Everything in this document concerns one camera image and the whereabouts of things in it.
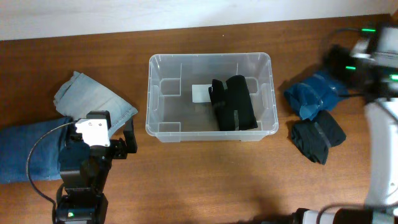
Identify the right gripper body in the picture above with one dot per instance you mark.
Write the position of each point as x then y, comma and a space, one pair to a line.
351, 71

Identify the navy blue garment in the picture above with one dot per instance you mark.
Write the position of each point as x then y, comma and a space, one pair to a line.
314, 94

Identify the dark grey garment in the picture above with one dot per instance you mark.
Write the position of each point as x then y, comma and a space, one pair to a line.
314, 138

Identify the black garment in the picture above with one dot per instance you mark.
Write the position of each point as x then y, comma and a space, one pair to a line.
232, 104

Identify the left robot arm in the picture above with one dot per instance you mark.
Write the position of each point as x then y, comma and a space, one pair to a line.
84, 167

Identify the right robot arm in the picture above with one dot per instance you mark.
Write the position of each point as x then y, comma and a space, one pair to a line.
379, 45

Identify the clear plastic storage bin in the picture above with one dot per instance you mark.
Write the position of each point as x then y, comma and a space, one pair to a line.
171, 115

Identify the light blue folded jeans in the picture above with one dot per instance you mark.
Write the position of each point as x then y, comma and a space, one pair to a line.
82, 94

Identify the white label in bin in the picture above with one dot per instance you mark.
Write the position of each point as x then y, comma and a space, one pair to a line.
200, 93

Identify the dark blue folded jeans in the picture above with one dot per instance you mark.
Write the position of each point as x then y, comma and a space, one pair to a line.
16, 143

